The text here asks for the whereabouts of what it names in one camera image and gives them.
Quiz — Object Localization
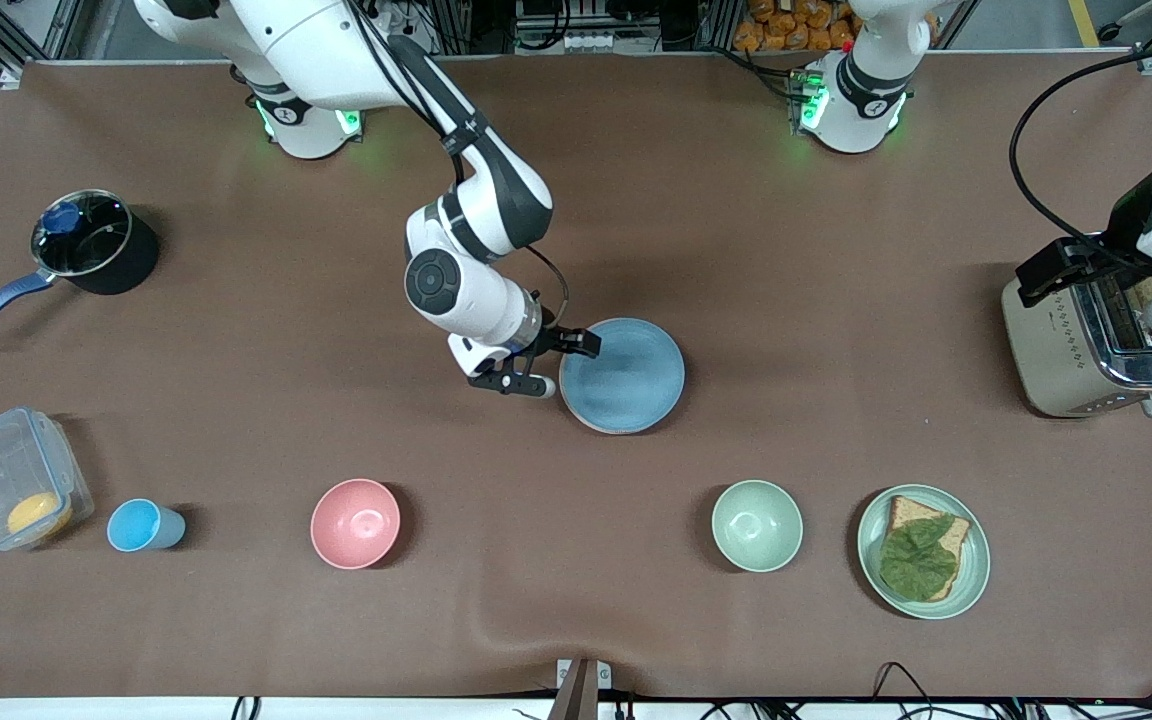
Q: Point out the blue plate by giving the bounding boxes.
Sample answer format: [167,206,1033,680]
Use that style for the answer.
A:
[558,317,687,436]

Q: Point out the silver toaster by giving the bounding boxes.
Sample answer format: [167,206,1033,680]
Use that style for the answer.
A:
[1001,235,1152,419]

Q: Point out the green bowl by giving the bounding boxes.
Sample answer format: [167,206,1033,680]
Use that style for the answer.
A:
[711,480,804,574]

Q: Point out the pink bowl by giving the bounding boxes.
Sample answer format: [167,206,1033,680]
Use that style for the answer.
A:
[310,478,403,571]

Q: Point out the bread slice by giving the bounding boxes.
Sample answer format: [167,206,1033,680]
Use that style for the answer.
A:
[886,495,972,601]

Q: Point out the green plate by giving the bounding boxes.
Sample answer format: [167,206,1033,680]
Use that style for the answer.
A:
[857,484,992,621]

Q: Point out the white power strip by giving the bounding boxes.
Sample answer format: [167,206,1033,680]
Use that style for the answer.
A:
[536,30,627,53]

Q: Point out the green lettuce leaf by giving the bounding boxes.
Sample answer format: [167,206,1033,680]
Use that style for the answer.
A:
[879,515,959,603]

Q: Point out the brown table mat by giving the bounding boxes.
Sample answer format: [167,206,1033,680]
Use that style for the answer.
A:
[0,55,1152,701]

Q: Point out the orange snack packages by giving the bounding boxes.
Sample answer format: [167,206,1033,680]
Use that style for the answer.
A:
[733,0,937,53]

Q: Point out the blue cup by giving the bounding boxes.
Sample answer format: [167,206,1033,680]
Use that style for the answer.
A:
[106,498,187,553]

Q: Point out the glass lid blue knob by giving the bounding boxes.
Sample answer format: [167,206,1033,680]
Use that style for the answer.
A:
[31,190,132,279]

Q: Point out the yellow oval object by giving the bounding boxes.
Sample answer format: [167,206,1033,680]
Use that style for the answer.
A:
[8,490,72,536]

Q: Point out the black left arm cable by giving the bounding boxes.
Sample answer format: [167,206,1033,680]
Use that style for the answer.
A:
[1009,38,1152,276]

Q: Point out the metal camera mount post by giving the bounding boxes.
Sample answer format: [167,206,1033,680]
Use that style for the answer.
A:
[554,657,613,720]

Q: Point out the dark saucepan blue handle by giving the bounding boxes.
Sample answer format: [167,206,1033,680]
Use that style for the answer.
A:
[0,190,162,346]

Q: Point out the aluminium frame profile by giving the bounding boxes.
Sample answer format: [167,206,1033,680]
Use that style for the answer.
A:
[0,0,102,83]

